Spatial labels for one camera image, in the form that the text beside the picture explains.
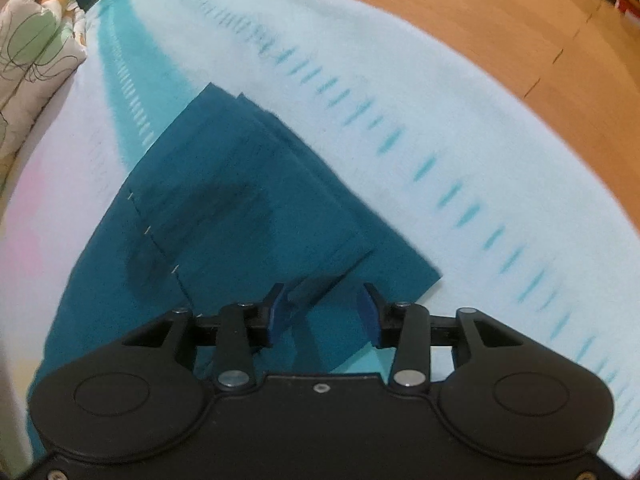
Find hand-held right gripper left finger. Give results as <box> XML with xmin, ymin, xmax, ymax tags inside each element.
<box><xmin>121</xmin><ymin>282</ymin><xmax>286</xmax><ymax>390</ymax></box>

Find floral print pillow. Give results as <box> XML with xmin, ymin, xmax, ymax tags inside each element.
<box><xmin>0</xmin><ymin>0</ymin><xmax>89</xmax><ymax>196</ymax></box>

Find teal towel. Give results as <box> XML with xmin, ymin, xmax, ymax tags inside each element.
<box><xmin>42</xmin><ymin>82</ymin><xmax>442</xmax><ymax>382</ymax></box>

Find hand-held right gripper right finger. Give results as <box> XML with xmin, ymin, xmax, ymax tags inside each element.
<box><xmin>361</xmin><ymin>282</ymin><xmax>526</xmax><ymax>389</ymax></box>

